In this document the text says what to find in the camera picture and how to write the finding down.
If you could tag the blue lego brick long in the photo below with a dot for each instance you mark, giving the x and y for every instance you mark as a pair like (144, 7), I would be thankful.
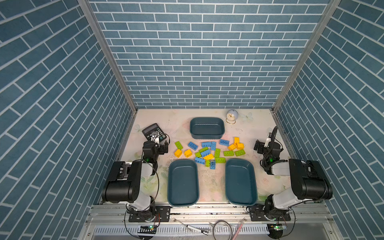
(206, 144)

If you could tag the green lego plate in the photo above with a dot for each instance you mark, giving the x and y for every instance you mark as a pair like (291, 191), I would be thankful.
(228, 153)
(217, 153)
(220, 160)
(240, 153)
(179, 145)

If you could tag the green lego brick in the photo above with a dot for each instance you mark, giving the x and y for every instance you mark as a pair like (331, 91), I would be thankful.
(204, 149)

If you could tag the yellow lego cube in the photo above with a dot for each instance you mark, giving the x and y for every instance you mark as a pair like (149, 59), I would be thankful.
(188, 153)
(178, 153)

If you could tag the yellow small lego brick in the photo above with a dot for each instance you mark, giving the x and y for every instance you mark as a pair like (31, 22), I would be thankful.
(209, 157)

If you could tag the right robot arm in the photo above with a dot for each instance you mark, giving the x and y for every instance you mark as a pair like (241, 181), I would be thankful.
(308, 180)

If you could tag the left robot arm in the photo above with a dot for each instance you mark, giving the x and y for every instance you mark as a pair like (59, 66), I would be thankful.
(124, 181)

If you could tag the back teal container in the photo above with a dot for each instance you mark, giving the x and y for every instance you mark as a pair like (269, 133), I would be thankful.
(207, 128)

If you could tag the teal container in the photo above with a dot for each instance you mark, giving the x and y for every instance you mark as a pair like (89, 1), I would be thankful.
(240, 182)
(207, 128)
(183, 183)

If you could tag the blue lego plate narrow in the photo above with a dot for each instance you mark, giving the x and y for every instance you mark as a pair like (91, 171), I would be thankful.
(213, 145)

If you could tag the small white clock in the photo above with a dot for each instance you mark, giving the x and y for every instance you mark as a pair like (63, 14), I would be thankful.
(232, 116)

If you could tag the blue lego plate upside-down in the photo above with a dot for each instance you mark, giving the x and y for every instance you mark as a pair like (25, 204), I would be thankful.
(224, 142)

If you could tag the green lego plate upright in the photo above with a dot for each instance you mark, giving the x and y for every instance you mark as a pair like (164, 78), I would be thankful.
(217, 153)

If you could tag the black calculator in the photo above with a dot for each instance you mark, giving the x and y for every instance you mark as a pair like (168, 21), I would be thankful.
(154, 133)

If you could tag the yellow lego plate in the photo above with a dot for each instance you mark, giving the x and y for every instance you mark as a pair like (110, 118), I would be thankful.
(232, 147)

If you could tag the left teal container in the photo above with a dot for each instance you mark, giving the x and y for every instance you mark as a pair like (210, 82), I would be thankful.
(183, 183)

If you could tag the right teal container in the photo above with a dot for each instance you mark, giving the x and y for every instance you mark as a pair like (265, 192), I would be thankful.
(240, 182)

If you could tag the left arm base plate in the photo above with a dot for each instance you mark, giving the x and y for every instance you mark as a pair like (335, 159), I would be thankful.
(154, 213)

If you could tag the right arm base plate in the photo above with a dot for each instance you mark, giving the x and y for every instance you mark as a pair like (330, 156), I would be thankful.
(260, 213)

